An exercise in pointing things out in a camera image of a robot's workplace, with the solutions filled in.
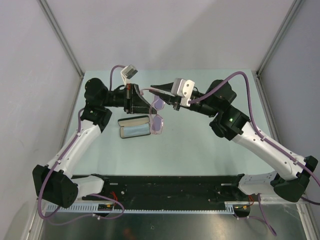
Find aluminium frame post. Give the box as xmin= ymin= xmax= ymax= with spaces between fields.
xmin=256 ymin=0 xmax=305 ymax=76
xmin=37 ymin=0 xmax=85 ymax=80

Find left aluminium frame post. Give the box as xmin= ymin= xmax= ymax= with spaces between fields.
xmin=37 ymin=0 xmax=85 ymax=80

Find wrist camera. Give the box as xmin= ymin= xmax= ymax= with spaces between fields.
xmin=120 ymin=64 xmax=138 ymax=85
xmin=170 ymin=78 xmax=195 ymax=107

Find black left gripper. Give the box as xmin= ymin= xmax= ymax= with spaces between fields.
xmin=101 ymin=83 xmax=157 ymax=115

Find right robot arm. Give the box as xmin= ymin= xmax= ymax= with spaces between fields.
xmin=187 ymin=83 xmax=318 ymax=203

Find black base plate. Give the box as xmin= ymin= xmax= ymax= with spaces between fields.
xmin=72 ymin=174 xmax=292 ymax=211

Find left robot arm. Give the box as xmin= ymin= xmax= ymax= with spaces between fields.
xmin=32 ymin=78 xmax=151 ymax=209

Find light blue cleaning cloth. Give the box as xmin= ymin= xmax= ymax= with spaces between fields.
xmin=123 ymin=124 xmax=150 ymax=138

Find aluminium rail right edge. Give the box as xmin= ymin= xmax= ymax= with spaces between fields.
xmin=252 ymin=71 xmax=282 ymax=143

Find white slotted cable duct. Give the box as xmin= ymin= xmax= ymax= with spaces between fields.
xmin=46 ymin=201 xmax=237 ymax=215

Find front aluminium crossbar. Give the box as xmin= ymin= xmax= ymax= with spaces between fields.
xmin=256 ymin=194 xmax=308 ymax=205

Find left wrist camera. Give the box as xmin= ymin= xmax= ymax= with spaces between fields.
xmin=120 ymin=64 xmax=138 ymax=85

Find right aluminium frame post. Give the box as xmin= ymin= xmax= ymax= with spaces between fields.
xmin=256 ymin=0 xmax=305 ymax=76

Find pink transparent sunglasses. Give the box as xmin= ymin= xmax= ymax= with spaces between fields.
xmin=149 ymin=95 xmax=165 ymax=135

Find dark green glasses case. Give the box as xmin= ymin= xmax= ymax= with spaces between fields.
xmin=117 ymin=115 xmax=151 ymax=139

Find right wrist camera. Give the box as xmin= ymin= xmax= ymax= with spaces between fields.
xmin=170 ymin=78 xmax=195 ymax=107

